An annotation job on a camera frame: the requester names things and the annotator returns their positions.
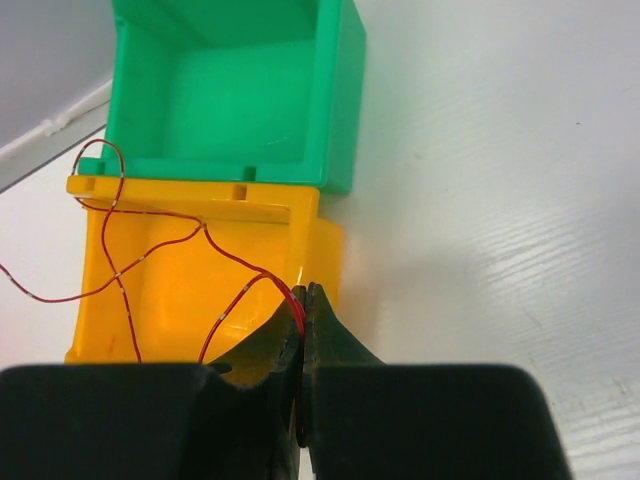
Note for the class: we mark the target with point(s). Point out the right green plastic bin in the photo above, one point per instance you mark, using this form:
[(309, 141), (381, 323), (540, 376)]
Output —
[(250, 91)]

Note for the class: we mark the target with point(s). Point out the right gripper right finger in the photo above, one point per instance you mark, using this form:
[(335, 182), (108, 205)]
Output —
[(366, 419)]

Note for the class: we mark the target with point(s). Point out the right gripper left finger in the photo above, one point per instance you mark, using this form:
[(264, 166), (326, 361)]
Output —
[(230, 418)]

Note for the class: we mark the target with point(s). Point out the yellow plastic bin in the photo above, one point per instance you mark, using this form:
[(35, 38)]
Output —
[(170, 271)]

